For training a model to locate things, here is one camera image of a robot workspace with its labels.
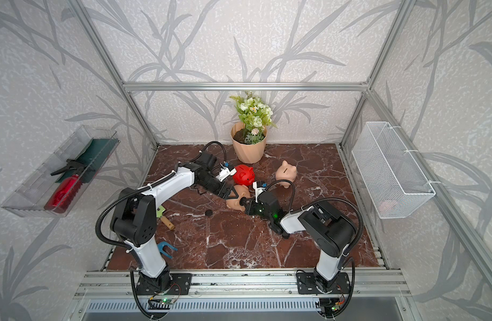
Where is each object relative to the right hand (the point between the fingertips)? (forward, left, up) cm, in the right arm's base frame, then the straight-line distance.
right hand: (240, 200), depth 89 cm
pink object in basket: (-11, -54, +14) cm, 57 cm away
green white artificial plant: (+33, -7, +21) cm, 40 cm away
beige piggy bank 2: (+14, -22, +2) cm, 26 cm away
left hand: (+2, +3, +3) cm, 5 cm away
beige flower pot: (+25, -3, +4) cm, 26 cm away
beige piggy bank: (+3, -1, +3) cm, 4 cm away
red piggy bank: (+12, -1, +3) cm, 12 cm away
